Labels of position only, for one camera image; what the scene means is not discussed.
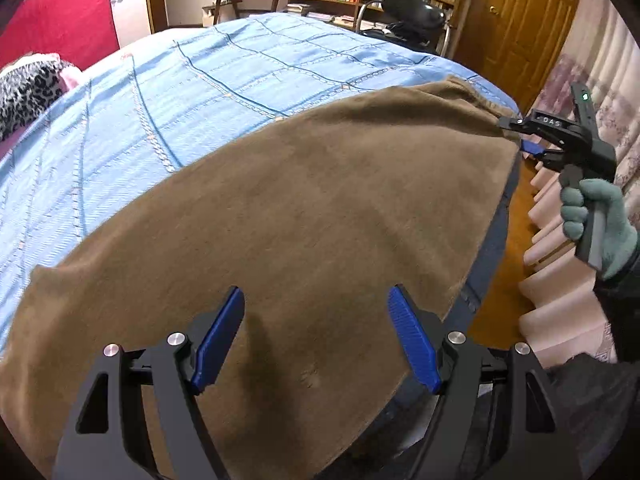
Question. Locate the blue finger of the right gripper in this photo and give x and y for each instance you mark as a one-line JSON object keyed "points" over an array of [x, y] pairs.
{"points": [[538, 152], [518, 125]]}

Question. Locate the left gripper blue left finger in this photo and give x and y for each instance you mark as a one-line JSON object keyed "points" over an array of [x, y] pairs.
{"points": [[213, 333]]}

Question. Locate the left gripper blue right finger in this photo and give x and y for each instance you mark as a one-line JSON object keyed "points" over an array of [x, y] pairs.
{"points": [[420, 335]]}

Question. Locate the brown fleece pants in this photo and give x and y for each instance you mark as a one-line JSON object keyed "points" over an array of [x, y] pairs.
{"points": [[315, 218]]}

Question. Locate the right hand green glove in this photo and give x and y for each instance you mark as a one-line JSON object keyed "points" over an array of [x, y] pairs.
{"points": [[620, 238]]}

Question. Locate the wooden door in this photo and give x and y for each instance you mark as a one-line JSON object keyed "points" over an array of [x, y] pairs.
{"points": [[515, 43]]}

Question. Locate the black office chair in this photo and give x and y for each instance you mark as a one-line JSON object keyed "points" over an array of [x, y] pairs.
{"points": [[412, 24]]}

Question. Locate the pink floral curtain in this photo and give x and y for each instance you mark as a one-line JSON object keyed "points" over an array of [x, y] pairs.
{"points": [[567, 319]]}

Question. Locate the blue checked bedspread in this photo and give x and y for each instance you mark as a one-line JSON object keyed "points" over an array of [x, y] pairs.
{"points": [[156, 108]]}

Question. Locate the pink folded quilt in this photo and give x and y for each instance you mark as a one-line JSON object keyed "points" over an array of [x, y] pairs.
{"points": [[70, 77]]}

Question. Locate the leopard print blanket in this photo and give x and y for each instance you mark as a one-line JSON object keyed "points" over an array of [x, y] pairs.
{"points": [[27, 92]]}

